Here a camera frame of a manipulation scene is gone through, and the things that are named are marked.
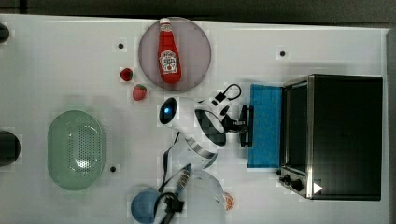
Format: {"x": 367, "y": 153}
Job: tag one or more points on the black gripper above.
{"x": 232, "y": 125}

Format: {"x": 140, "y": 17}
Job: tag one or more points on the blue oven door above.
{"x": 267, "y": 103}

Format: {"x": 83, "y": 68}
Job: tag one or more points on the black toaster oven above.
{"x": 332, "y": 137}

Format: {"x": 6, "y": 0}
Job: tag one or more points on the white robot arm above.
{"x": 202, "y": 127}

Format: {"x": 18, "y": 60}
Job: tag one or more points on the orange slice toy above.
{"x": 229, "y": 202}

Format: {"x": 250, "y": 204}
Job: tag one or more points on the grey round plate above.
{"x": 194, "y": 51}

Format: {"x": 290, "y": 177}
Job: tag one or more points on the red ketchup bottle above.
{"x": 168, "y": 57}

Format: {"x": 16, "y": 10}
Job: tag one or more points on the light red strawberry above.
{"x": 139, "y": 92}

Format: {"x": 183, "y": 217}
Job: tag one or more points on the dark red strawberry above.
{"x": 126, "y": 74}

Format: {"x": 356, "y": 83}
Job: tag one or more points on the blue cup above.
{"x": 143, "y": 204}

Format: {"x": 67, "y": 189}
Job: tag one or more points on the green perforated colander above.
{"x": 76, "y": 155}

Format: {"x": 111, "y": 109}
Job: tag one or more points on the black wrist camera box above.
{"x": 219, "y": 98}

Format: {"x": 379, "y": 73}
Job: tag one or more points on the black round post lower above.
{"x": 10, "y": 148}

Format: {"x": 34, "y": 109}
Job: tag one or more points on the black round post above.
{"x": 4, "y": 33}
{"x": 10, "y": 148}

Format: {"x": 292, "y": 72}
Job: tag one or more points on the black round post upper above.
{"x": 4, "y": 33}

